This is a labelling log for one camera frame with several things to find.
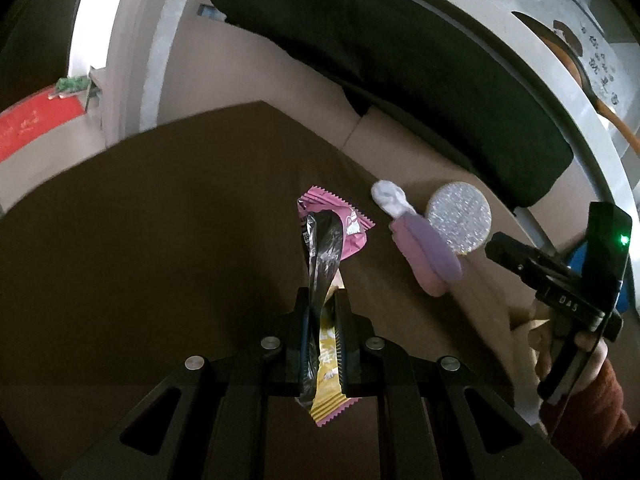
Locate black hanging cloth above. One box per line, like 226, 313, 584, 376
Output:
212, 0, 574, 209

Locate blue hanging towel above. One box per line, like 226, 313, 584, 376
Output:
564, 238, 634, 314

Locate purple pink sponge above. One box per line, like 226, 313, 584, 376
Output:
390, 212, 463, 297

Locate silver round cake board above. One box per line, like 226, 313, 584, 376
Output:
425, 181, 492, 256

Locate yellow pink snack wrapper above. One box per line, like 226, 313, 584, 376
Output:
297, 211, 358, 427

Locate small white tissue ball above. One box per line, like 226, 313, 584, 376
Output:
371, 180, 416, 219

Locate brown wok with handle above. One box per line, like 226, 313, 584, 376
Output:
512, 11, 639, 155

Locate cartoon couple wall sticker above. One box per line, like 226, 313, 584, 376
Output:
449, 0, 622, 106

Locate small wooden stool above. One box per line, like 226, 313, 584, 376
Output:
85, 66, 106, 112

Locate pink candy wrapper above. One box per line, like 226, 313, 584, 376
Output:
297, 186, 375, 260

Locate red sleeve right forearm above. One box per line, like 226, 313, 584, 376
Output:
541, 358, 637, 449

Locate person's right hand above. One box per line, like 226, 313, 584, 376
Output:
522, 316, 608, 396

